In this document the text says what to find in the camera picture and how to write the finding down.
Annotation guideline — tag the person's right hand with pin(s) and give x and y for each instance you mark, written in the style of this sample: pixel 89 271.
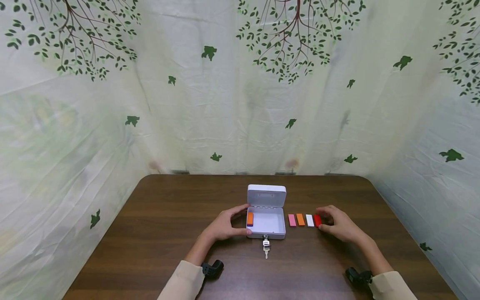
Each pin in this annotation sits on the person's right hand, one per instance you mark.
pixel 345 227

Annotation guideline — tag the person's left hand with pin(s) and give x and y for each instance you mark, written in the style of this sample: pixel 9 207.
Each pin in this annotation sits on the person's left hand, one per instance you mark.
pixel 221 227

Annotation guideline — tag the person's left thumb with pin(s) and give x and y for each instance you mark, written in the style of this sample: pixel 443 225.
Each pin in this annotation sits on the person's left thumb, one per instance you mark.
pixel 243 232

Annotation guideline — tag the person's right index finger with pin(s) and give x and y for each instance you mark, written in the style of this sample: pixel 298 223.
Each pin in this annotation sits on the person's right index finger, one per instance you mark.
pixel 324 211

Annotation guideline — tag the person's left index finger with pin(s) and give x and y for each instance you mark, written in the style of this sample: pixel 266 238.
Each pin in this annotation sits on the person's left index finger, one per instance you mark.
pixel 240 209

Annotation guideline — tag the person's right thumb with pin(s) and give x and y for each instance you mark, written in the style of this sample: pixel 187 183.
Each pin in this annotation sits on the person's right thumb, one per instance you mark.
pixel 326 228

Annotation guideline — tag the red rectangular block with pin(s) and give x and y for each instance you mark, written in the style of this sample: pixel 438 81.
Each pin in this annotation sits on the red rectangular block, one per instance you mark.
pixel 317 220

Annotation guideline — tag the white metal lock box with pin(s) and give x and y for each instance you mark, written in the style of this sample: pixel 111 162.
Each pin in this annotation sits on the white metal lock box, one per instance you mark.
pixel 267 223

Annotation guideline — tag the person's right forearm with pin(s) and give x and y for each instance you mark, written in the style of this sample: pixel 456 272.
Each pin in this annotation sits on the person's right forearm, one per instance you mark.
pixel 382 271

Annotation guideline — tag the person's left forearm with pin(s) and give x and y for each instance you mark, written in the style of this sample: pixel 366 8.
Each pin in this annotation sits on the person's left forearm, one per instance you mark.
pixel 191 266

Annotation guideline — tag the orange rectangular block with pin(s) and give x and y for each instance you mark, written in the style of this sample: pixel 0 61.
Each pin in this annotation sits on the orange rectangular block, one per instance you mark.
pixel 300 219
pixel 250 218

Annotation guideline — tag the white rectangular block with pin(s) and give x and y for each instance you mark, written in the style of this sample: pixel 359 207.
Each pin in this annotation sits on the white rectangular block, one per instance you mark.
pixel 310 220

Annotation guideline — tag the silver key bunch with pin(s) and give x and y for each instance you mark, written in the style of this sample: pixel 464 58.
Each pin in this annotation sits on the silver key bunch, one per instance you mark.
pixel 266 246

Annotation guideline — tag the pink rectangular block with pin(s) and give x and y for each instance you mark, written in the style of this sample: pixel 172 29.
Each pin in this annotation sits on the pink rectangular block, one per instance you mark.
pixel 292 220

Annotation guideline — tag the black wrist band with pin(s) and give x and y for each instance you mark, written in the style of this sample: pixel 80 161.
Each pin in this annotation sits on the black wrist band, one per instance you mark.
pixel 213 268
pixel 358 278

